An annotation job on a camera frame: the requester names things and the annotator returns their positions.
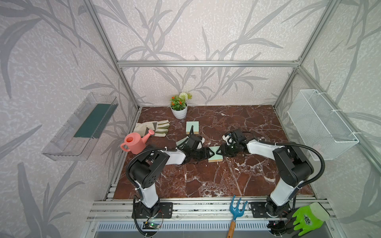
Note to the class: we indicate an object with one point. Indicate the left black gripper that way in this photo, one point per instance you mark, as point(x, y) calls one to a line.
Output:
point(205, 154)

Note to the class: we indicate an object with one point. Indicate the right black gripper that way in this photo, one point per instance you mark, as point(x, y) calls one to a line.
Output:
point(222, 151)

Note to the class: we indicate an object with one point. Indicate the mint drawer jewelry box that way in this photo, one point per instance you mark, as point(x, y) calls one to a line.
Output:
point(216, 157)

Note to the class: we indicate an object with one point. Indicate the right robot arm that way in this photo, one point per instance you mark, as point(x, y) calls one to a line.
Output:
point(293, 166)

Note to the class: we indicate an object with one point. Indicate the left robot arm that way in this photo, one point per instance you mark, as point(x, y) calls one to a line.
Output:
point(146, 167)

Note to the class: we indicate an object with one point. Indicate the mint jewelry box front left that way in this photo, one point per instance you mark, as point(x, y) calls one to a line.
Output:
point(181, 141)

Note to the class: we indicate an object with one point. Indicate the mint jewelry box back left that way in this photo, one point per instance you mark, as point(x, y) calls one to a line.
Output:
point(192, 127)

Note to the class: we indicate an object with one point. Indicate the beige gardening gloves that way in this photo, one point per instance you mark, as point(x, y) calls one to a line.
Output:
point(160, 128)

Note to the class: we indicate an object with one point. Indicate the potted plant white pot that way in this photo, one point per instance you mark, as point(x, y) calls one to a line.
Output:
point(179, 104)

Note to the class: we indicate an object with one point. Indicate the pink watering can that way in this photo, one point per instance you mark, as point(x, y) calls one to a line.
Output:
point(134, 143)

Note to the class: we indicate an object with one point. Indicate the blue hand rake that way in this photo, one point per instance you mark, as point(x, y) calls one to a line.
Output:
point(236, 212)

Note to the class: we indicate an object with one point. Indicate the green work glove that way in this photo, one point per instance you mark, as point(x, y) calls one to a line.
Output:
point(306, 219)

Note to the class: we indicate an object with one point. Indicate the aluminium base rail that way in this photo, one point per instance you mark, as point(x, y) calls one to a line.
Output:
point(194, 213)

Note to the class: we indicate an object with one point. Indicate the white wire mesh basket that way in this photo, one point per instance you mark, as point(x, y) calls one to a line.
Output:
point(320, 126)

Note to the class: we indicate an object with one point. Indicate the clear plastic wall shelf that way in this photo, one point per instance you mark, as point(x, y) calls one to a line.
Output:
point(79, 135)

